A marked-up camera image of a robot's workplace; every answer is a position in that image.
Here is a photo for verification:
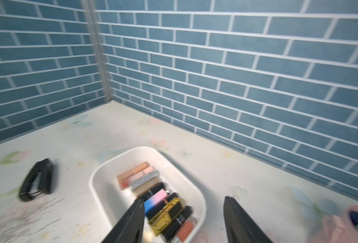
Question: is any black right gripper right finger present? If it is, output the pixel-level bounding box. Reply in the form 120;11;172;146
223;196;272;243

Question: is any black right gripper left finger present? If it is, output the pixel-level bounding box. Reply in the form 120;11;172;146
102;199;145;243

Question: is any black copper-band lipstick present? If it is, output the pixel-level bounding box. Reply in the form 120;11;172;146
146;193;178;220

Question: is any black silver-band lipstick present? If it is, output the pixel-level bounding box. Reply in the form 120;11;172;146
162;206;193;242

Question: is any gold lipstick tube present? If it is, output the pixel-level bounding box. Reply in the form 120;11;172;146
133;178;160;197

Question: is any pink blue gradient lipstick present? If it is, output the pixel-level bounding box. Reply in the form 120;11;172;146
144;189;168;214

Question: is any black round lipstick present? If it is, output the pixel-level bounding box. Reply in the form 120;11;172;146
138;182;165;201

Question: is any silver lipstick tube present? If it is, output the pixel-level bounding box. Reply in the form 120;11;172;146
129;170;159;191

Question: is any beige lip gloss tube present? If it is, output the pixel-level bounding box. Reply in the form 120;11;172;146
117;162;150;183

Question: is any red lip gloss tube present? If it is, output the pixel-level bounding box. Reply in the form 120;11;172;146
170;217;197;243

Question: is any white storage box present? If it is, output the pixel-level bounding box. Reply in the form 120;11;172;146
88;146;207;243

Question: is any detached black gripper finger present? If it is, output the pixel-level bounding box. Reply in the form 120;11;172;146
18;159;54;202

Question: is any pink metal pen bucket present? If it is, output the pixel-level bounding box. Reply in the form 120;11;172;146
308;205;358;243

